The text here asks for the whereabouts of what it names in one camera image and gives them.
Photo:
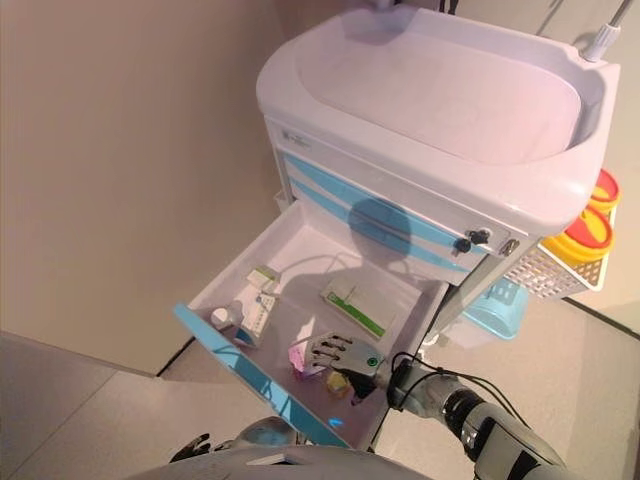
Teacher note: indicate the pink medicine box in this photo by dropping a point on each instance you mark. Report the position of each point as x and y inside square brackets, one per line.
[299, 362]

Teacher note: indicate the blue fronted white drawer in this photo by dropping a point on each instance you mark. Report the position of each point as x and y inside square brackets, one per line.
[235, 365]

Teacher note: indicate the grey robot torso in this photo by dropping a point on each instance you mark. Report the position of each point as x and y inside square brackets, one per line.
[300, 467]

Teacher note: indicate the white medicine box blue print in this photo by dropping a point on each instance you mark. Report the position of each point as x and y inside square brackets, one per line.
[257, 320]

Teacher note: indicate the clear bottle yellow capsules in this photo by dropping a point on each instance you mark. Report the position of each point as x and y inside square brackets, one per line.
[337, 386]

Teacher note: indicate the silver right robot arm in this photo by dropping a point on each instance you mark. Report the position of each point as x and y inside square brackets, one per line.
[490, 435]

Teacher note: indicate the white medical cart blue drawers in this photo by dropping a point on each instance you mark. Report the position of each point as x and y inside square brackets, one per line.
[425, 100]

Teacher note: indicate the green and white flat box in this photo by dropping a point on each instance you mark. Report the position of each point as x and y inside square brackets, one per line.
[357, 310]

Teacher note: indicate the metal IV pole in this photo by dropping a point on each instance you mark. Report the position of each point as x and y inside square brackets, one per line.
[602, 35]

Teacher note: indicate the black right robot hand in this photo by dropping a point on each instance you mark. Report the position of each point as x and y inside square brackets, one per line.
[357, 357]

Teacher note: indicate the small white capped bottle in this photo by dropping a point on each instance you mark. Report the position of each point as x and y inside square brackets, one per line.
[221, 319]

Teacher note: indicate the yellow sharps container red lid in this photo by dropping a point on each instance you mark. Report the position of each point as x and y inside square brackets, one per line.
[605, 192]
[580, 235]

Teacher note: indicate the black cart keys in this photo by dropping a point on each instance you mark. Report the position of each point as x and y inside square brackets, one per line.
[470, 241]

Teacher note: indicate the white perforated side basket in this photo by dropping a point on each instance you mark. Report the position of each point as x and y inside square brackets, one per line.
[540, 277]

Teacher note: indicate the grey left robot leg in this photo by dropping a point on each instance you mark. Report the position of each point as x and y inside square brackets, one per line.
[265, 432]

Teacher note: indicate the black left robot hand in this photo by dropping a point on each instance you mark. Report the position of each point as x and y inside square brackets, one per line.
[197, 447]

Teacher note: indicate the blue lidded waste bin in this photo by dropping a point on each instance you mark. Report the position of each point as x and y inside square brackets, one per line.
[495, 312]

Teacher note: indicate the small blue cup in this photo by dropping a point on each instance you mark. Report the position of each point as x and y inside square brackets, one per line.
[246, 337]

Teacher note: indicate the small white green box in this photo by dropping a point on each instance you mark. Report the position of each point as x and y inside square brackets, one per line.
[262, 280]

